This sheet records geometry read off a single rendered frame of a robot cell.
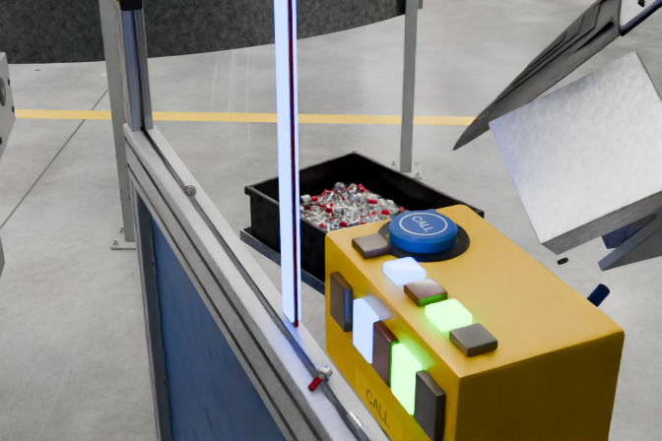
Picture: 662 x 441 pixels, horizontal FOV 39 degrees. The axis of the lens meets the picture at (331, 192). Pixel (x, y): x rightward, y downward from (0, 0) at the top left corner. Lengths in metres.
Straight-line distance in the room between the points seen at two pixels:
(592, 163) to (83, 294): 1.92
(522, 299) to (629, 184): 0.38
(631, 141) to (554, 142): 0.07
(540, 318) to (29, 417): 1.81
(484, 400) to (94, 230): 2.52
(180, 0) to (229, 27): 0.16
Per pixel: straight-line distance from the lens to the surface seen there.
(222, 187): 3.14
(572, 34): 1.06
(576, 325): 0.50
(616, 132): 0.89
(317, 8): 2.80
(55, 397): 2.27
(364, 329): 0.52
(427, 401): 0.47
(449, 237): 0.55
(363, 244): 0.54
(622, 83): 0.90
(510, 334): 0.48
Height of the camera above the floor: 1.34
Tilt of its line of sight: 26 degrees down
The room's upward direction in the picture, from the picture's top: straight up
